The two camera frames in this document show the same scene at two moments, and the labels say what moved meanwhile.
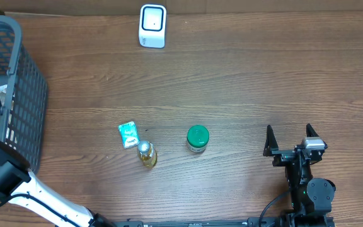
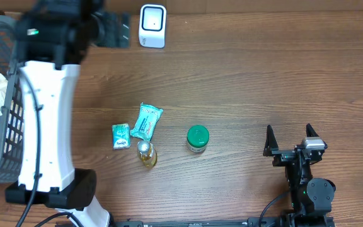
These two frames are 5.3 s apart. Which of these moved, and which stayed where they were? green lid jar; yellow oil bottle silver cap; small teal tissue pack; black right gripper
Moved: small teal tissue pack
Stayed: black right gripper; green lid jar; yellow oil bottle silver cap
